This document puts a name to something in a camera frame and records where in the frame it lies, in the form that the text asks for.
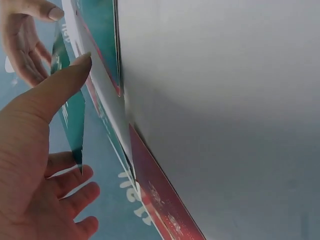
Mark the person's right hand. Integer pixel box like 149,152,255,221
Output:
0,0,66,89

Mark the person's left hand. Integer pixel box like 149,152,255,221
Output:
0,52,101,240

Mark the glossy teal card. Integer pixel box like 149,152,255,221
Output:
49,21,87,176

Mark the teal card with red edge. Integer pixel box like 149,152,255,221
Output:
71,0,125,98

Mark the dark red card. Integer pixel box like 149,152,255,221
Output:
127,121,209,240

